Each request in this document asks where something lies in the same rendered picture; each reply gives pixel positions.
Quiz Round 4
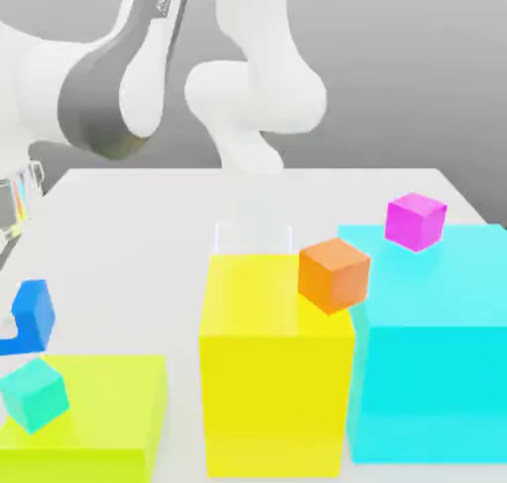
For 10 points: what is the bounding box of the large cyan box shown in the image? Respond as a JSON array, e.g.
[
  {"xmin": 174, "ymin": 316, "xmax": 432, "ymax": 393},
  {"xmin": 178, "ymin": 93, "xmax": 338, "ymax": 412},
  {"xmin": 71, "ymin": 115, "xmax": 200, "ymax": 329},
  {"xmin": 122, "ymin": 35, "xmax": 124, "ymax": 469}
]
[{"xmin": 337, "ymin": 223, "xmax": 507, "ymax": 465}]

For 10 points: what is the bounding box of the small teal cube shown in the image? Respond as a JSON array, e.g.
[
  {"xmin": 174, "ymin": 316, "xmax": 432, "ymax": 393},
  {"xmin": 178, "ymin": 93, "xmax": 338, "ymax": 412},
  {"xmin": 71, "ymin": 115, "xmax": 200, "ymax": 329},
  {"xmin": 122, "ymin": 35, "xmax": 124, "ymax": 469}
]
[{"xmin": 0, "ymin": 356, "xmax": 71, "ymax": 435}]

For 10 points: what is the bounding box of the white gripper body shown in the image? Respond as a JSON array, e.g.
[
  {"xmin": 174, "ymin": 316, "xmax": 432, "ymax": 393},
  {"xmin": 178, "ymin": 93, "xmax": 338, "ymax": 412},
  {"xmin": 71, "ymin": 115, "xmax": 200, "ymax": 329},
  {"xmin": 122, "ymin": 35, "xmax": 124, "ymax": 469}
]
[{"xmin": 0, "ymin": 244, "xmax": 20, "ymax": 340}]

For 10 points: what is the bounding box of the large yellow box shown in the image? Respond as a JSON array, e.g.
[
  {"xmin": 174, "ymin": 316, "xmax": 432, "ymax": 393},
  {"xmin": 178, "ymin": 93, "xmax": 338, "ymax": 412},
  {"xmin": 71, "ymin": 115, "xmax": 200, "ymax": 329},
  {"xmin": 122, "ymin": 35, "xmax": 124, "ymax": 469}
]
[{"xmin": 197, "ymin": 252, "xmax": 356, "ymax": 480}]

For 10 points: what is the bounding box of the small orange cube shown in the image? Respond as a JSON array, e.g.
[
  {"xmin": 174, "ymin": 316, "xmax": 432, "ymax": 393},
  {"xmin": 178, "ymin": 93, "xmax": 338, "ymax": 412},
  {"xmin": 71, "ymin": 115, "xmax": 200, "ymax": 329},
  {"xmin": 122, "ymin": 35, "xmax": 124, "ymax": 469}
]
[{"xmin": 297, "ymin": 237, "xmax": 372, "ymax": 317}]

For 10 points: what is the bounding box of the small magenta cube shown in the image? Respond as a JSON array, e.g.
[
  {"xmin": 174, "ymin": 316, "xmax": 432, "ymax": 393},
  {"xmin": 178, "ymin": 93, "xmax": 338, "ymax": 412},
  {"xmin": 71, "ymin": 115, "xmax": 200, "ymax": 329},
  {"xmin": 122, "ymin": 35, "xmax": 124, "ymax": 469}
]
[{"xmin": 383, "ymin": 191, "xmax": 450, "ymax": 253}]

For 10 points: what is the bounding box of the large lime box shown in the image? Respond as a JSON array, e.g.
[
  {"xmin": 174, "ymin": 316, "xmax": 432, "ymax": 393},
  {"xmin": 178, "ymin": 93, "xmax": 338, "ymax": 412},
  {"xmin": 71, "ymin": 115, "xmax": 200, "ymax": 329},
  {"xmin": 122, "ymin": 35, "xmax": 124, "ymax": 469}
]
[{"xmin": 0, "ymin": 353, "xmax": 168, "ymax": 483}]

